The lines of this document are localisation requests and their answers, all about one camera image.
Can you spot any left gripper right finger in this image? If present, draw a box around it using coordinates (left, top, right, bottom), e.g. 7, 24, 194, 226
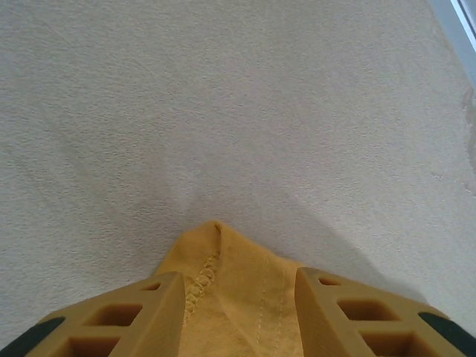
295, 266, 476, 357

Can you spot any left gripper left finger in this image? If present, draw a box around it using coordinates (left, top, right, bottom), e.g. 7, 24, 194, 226
0, 271, 186, 357

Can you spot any yellow t-shirt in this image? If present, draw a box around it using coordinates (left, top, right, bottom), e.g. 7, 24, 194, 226
150, 220, 309, 357

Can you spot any aluminium table edge frame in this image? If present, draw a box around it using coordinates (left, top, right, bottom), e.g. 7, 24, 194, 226
431, 0, 476, 85

